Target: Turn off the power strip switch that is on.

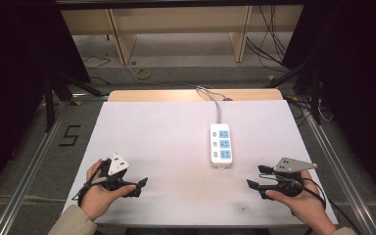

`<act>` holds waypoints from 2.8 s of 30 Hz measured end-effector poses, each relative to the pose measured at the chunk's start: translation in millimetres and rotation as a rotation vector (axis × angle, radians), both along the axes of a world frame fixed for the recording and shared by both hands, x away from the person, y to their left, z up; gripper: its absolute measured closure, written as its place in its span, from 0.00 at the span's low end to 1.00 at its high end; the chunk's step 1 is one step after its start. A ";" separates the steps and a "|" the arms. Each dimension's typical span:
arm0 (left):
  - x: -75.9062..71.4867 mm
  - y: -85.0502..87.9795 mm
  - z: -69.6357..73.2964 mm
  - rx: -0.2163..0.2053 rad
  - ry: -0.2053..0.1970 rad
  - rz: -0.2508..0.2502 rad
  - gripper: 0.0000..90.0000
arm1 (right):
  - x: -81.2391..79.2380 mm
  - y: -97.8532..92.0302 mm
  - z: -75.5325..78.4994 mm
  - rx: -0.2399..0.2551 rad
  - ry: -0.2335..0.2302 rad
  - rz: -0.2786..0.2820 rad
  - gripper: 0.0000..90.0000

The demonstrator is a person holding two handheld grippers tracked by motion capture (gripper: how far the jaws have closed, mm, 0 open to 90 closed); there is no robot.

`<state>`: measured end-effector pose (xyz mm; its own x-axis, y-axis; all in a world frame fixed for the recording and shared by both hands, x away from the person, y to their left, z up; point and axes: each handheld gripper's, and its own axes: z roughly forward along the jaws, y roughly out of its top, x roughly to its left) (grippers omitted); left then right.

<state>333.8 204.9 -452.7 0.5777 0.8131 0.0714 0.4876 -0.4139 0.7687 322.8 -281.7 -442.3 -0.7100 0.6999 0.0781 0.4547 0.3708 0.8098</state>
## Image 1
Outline bundle of black cables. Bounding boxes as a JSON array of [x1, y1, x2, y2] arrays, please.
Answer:
[[245, 4, 293, 73]]

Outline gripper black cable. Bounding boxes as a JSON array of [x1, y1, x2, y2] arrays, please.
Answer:
[[70, 159, 110, 208], [301, 177, 363, 235]]

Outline metal floor rail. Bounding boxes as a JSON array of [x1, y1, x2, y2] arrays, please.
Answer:
[[302, 106, 376, 235], [0, 100, 71, 235]]

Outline black metal stand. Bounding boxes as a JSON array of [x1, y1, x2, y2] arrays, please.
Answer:
[[263, 60, 323, 126], [42, 69, 103, 133]]

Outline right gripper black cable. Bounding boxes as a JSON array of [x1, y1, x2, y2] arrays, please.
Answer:
[[301, 177, 363, 235]]

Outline black curtain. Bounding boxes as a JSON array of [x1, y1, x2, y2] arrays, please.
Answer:
[[0, 0, 92, 205], [281, 0, 376, 212]]

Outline person's right hand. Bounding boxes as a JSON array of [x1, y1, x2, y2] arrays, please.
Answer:
[[264, 169, 333, 226]]

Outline white power strip blue sockets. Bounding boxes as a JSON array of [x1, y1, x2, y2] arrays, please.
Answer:
[[209, 122, 234, 171]]

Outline thin black floor cable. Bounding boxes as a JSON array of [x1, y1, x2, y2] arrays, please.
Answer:
[[81, 52, 113, 86]]

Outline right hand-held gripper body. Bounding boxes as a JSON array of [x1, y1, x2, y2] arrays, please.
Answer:
[[272, 157, 318, 198]]

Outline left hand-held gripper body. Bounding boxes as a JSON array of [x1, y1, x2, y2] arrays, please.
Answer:
[[100, 153, 135, 193]]

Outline person's left hand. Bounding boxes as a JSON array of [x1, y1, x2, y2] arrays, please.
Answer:
[[79, 159, 138, 221]]

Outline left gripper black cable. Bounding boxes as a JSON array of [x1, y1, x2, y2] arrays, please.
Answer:
[[70, 159, 110, 208]]

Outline yellow cable coil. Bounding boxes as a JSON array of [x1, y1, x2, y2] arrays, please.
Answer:
[[134, 67, 153, 82]]

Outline grey power strip cable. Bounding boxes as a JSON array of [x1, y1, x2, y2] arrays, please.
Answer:
[[195, 85, 233, 125]]

